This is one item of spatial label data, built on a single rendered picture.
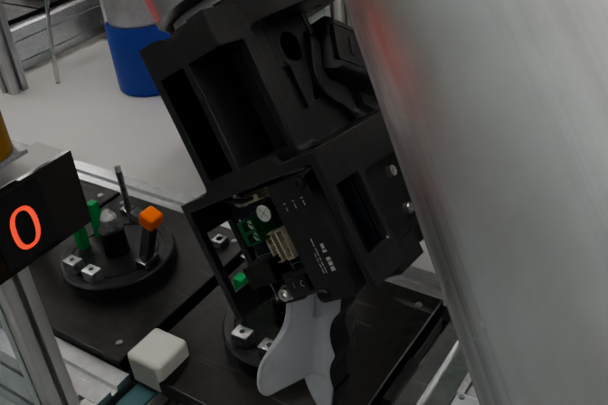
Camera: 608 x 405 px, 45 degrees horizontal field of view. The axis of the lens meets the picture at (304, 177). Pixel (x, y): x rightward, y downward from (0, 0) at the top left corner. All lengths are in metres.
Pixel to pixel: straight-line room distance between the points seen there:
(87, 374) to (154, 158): 0.63
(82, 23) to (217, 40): 1.78
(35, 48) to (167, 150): 0.65
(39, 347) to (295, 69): 0.49
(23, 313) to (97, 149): 0.79
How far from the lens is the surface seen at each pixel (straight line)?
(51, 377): 0.75
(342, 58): 0.30
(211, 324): 0.82
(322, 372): 0.37
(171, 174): 1.32
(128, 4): 1.57
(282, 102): 0.27
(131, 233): 0.95
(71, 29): 2.01
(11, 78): 1.79
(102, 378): 0.81
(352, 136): 0.26
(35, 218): 0.61
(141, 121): 1.53
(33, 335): 0.72
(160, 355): 0.77
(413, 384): 0.75
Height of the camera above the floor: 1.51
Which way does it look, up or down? 32 degrees down
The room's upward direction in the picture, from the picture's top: 7 degrees counter-clockwise
